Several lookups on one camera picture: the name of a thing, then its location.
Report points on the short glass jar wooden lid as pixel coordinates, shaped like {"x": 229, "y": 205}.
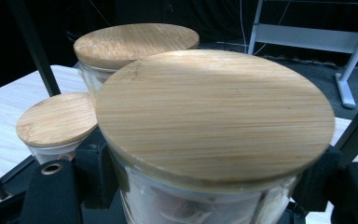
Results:
{"x": 56, "y": 119}

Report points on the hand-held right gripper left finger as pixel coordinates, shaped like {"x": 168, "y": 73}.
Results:
{"x": 98, "y": 174}

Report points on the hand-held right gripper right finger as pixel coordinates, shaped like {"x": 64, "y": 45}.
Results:
{"x": 318, "y": 183}

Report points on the grey metal stand frame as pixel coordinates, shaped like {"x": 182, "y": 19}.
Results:
{"x": 307, "y": 38}

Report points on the black metal two-tier rack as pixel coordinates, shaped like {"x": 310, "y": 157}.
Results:
{"x": 37, "y": 49}

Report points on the tall glass jar greenish contents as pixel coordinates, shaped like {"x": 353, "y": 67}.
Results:
{"x": 133, "y": 43}

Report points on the tall glass jar brown contents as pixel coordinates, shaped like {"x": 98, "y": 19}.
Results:
{"x": 214, "y": 115}

